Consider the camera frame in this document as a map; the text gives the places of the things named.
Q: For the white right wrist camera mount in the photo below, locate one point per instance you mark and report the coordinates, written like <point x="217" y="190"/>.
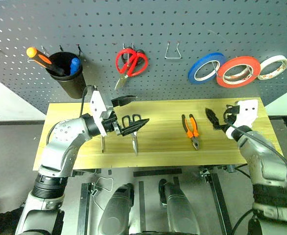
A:
<point x="247" y="111"/>

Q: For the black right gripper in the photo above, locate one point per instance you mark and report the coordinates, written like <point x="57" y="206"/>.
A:
<point x="223" y="126"/>

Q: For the grey right robot leg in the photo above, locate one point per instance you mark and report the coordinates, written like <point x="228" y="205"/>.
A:
<point x="180" y="210"/>

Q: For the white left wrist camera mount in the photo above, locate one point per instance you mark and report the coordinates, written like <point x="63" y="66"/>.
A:
<point x="98" y="105"/>

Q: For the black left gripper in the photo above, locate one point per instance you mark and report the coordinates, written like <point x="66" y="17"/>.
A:
<point x="110" y="123"/>

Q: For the grey robot leg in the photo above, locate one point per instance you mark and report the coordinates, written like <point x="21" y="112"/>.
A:
<point x="180" y="210"/>
<point x="116" y="213"/>

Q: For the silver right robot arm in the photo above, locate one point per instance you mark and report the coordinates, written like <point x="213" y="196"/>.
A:
<point x="263" y="161"/>

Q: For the black metal table frame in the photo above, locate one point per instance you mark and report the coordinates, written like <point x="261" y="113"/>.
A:
<point x="83" y="208"/>

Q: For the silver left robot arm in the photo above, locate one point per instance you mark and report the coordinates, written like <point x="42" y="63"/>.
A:
<point x="60" y="144"/>

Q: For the slim metal shaft screwdriver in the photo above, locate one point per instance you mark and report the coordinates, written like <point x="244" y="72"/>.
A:
<point x="102" y="144"/>

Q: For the orange black pliers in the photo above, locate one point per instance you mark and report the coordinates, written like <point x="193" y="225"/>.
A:
<point x="195" y="140"/>

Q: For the black cup holder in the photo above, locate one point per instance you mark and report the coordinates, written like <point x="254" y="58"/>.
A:
<point x="72" y="85"/>

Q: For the white tape roll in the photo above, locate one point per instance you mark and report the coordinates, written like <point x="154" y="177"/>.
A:
<point x="273" y="58"/>

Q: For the grey metal pegboard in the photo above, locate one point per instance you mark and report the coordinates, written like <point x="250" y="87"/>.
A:
<point x="158" y="19"/>

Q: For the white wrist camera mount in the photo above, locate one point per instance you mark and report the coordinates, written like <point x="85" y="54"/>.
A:
<point x="98" y="105"/>
<point x="247" y="111"/>

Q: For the blue tape roll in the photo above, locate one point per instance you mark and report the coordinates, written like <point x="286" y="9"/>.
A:
<point x="192" y="72"/>

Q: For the red tape roll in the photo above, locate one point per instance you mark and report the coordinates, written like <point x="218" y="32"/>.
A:
<point x="255" y="64"/>

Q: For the grey left robot leg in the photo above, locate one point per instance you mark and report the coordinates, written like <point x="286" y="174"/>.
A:
<point x="116" y="213"/>

